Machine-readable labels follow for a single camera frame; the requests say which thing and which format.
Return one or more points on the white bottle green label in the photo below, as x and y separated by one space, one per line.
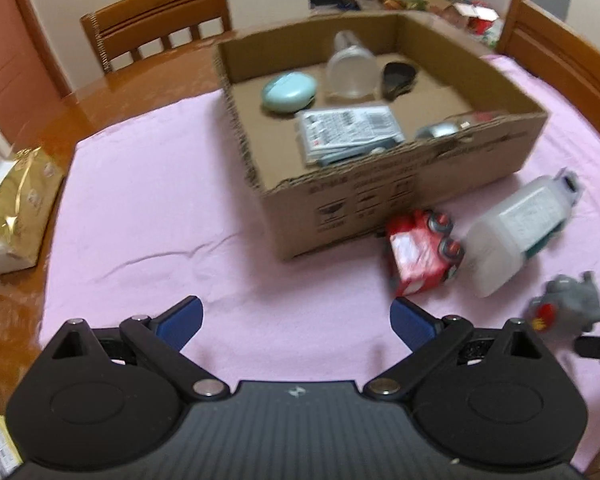
515 232

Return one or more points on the wooden chair slatted back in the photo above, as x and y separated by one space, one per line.
150 15

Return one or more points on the gold bead jar silver lid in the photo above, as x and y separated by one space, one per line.
437 131

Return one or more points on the yellow white notepad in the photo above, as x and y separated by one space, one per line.
4 445

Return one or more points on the wooden chair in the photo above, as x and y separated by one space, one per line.
555 55

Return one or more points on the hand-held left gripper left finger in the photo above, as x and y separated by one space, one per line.
182 322

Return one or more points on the gold tissue pack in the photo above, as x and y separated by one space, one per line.
20 200

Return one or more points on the cardboard box on floor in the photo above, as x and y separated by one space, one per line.
460 7

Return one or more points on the grey toy figure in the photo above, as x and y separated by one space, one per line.
572 300

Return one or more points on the brown cardboard box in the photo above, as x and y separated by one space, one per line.
360 205

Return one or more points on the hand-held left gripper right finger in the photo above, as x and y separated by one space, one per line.
410 322

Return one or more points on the white labelled plastic case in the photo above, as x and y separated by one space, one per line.
350 127

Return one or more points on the teal round case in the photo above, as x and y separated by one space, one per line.
287 92

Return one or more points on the brown wooden door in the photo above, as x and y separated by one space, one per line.
15 45

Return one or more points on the red toy car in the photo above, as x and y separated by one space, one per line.
417 255

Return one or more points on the clear plastic cup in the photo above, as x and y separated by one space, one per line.
352 72

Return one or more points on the pink towel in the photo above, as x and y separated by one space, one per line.
180 220

